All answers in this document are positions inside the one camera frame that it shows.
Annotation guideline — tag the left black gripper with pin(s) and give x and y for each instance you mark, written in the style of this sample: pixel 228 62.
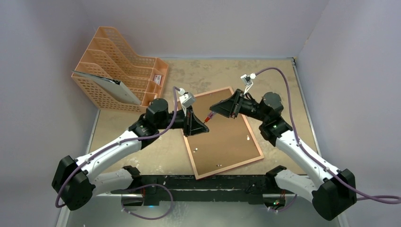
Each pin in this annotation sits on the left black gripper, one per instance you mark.
pixel 191 125

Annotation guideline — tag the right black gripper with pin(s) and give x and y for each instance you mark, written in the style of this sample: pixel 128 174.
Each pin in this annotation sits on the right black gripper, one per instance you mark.
pixel 236 104

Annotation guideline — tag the blue red screwdriver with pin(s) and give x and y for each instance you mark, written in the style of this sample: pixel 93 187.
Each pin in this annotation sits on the blue red screwdriver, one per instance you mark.
pixel 209 116

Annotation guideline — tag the pink picture frame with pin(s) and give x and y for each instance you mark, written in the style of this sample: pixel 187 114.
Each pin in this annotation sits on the pink picture frame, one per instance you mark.
pixel 229 144

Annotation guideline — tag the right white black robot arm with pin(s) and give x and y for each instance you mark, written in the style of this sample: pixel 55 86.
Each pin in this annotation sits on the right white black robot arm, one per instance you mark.
pixel 323 184

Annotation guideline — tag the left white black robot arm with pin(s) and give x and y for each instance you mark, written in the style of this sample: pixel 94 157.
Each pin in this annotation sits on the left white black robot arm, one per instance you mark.
pixel 77 179

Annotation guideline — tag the red white small box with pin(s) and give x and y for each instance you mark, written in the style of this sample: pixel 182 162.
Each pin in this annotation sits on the red white small box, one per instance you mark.
pixel 157 79

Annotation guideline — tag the grey folder in organizer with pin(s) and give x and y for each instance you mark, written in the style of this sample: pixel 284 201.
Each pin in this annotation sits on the grey folder in organizer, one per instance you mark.
pixel 115 88

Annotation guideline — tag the orange plastic file organizer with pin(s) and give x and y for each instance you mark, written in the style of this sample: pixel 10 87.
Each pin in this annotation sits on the orange plastic file organizer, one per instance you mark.
pixel 115 77

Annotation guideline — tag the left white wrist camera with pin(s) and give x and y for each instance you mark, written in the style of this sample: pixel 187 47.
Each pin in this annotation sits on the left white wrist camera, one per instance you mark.
pixel 186 98

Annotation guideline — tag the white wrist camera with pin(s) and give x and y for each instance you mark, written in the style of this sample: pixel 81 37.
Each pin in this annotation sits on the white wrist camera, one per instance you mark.
pixel 247 79
pixel 186 98

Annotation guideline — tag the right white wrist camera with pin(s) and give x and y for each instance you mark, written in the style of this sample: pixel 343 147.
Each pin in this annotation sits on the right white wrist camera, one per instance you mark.
pixel 247 79

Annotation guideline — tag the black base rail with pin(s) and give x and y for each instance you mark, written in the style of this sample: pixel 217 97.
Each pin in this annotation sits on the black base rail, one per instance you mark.
pixel 151 190

